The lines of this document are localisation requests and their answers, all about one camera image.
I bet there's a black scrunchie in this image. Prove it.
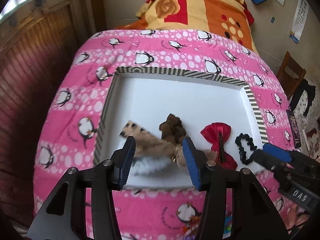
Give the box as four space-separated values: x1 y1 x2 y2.
235 133 257 165

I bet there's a leopard print bow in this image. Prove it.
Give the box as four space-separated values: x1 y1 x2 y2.
119 120 218 168

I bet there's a red satin bow clip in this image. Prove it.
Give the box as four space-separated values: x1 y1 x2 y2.
200 122 238 170

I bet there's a white fluffy scrunchie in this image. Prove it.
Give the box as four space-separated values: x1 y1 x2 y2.
129 156 176 177

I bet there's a brown scrunchie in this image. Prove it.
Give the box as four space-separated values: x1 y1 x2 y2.
159 114 187 145

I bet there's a person's hand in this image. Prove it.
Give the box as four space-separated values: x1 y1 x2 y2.
284 203 310 231

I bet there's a black smartphone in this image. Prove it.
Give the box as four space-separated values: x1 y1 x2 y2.
286 109 302 148

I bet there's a pink penguin blanket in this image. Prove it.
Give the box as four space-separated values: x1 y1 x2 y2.
34 30 293 239

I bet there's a striped white shallow box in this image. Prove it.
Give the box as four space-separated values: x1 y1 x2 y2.
93 65 269 190

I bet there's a black garment on chair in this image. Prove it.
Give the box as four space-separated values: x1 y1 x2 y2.
290 79 316 117

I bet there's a wooden chair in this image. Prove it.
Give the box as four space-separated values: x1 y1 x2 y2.
276 51 306 99

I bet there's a brown wooden headboard panel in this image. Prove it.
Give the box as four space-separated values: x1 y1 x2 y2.
1 0 89 228

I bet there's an orange red floral quilt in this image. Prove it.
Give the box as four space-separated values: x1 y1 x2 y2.
121 0 257 52

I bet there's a wall poster chart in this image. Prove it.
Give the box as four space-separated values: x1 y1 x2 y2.
290 0 309 43

